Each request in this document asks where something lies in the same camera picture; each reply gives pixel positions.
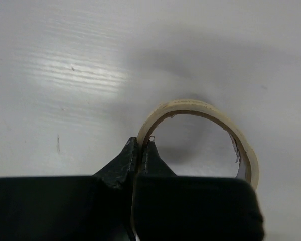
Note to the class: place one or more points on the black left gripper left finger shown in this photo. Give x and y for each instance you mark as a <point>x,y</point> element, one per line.
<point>94,207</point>

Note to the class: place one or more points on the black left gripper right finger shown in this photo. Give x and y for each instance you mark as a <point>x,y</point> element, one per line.
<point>171,207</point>

